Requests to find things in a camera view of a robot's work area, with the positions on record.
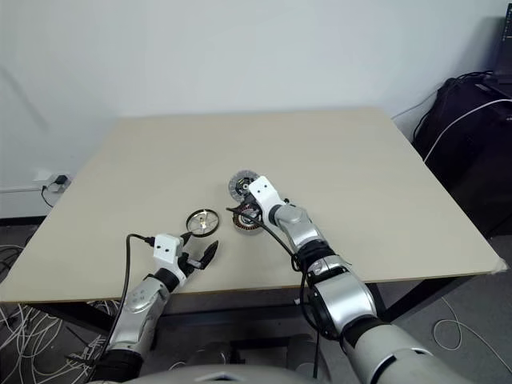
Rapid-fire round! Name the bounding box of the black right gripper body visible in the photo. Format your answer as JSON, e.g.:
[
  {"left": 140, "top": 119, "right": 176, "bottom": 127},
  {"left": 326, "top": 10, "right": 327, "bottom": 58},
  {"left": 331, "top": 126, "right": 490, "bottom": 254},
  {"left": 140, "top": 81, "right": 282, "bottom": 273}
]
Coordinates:
[{"left": 238, "top": 194, "right": 263, "bottom": 226}]

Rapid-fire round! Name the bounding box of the round motor housing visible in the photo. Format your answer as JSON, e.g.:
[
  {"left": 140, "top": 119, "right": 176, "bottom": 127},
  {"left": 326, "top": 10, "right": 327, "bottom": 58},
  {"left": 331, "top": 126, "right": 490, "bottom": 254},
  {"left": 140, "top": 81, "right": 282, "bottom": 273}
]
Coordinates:
[{"left": 231, "top": 211, "right": 264, "bottom": 238}]

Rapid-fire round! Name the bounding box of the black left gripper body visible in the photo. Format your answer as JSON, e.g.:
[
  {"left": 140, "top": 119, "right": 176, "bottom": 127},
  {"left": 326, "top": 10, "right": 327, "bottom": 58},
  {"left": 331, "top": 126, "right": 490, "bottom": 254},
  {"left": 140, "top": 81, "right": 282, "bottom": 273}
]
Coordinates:
[{"left": 175, "top": 248, "right": 203, "bottom": 286}]

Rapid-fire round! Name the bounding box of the black fabric bag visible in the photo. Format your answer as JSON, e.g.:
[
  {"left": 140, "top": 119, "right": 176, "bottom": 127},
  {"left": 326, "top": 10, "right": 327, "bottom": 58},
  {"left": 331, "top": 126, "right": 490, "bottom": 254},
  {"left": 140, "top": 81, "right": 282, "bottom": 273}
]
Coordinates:
[{"left": 414, "top": 75, "right": 512, "bottom": 240}]

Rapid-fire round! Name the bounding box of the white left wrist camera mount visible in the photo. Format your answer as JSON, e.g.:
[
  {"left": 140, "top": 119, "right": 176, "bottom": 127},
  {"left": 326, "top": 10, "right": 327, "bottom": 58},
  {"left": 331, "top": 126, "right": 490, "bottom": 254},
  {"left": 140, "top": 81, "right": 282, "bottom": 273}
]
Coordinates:
[{"left": 153, "top": 234, "right": 186, "bottom": 265}]

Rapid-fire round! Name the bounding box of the white cable over bag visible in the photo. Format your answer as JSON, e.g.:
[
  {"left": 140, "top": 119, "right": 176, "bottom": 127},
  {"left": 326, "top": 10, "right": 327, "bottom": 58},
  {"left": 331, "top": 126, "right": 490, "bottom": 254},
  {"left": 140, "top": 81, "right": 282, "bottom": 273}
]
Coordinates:
[{"left": 424, "top": 97, "right": 512, "bottom": 162}]

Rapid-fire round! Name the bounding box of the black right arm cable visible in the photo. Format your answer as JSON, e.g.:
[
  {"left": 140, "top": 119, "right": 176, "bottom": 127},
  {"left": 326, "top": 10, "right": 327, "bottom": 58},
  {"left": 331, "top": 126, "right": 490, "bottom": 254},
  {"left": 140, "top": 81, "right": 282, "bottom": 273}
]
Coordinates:
[{"left": 244, "top": 214, "right": 322, "bottom": 379}]

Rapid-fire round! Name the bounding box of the black spoked rotor ring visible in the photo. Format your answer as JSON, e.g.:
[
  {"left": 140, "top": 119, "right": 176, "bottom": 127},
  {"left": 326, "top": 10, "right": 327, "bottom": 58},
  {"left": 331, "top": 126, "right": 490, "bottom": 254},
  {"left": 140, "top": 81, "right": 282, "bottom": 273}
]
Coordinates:
[{"left": 186, "top": 208, "right": 222, "bottom": 238}]

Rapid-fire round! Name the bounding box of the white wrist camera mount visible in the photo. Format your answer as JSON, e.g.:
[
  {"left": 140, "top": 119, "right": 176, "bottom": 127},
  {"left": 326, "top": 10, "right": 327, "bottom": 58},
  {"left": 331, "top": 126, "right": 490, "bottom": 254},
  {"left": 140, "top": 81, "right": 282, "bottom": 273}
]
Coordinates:
[
  {"left": 153, "top": 234, "right": 186, "bottom": 265},
  {"left": 248, "top": 174, "right": 290, "bottom": 214}
]

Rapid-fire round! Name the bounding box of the black adapter cable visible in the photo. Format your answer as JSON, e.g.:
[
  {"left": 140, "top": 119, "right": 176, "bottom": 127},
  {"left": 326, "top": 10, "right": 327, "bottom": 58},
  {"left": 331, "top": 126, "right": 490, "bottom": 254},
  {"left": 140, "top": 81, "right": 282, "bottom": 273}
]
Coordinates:
[{"left": 40, "top": 182, "right": 57, "bottom": 209}]

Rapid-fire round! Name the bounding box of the thin grey wall cable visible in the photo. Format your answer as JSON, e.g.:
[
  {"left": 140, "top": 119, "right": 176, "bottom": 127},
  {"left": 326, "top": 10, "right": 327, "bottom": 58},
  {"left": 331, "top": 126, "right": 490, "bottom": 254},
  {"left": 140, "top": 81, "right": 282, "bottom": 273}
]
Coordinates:
[{"left": 390, "top": 89, "right": 442, "bottom": 121}]

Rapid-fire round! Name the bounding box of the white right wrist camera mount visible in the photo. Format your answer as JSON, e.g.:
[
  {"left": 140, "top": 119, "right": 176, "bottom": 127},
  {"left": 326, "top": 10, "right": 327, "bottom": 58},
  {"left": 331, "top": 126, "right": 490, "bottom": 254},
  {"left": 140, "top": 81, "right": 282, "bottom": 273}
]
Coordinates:
[{"left": 248, "top": 174, "right": 290, "bottom": 214}]

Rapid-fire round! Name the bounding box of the white wall cable duct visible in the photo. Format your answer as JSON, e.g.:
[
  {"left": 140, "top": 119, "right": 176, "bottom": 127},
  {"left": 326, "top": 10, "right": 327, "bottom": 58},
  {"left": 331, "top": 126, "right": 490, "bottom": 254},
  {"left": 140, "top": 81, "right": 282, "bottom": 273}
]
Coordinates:
[{"left": 0, "top": 184, "right": 41, "bottom": 194}]

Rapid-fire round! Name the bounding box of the white looped floor cable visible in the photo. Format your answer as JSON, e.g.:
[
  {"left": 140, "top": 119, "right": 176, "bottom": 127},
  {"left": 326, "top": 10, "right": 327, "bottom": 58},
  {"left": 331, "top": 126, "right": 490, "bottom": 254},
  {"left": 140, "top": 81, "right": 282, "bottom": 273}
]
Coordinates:
[{"left": 434, "top": 295, "right": 512, "bottom": 369}]

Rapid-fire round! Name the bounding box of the round silver motor lid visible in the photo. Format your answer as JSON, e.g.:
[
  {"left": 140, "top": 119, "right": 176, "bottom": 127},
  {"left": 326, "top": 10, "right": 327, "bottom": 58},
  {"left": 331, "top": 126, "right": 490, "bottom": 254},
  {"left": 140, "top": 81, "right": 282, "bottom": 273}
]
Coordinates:
[{"left": 227, "top": 170, "right": 259, "bottom": 201}]

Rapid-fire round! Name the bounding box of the tangle of white floor cables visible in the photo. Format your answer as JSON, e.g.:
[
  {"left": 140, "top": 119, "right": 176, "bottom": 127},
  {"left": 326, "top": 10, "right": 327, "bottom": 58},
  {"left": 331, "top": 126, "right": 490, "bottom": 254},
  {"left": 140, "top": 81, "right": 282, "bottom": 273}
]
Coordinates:
[{"left": 0, "top": 243, "right": 117, "bottom": 384}]

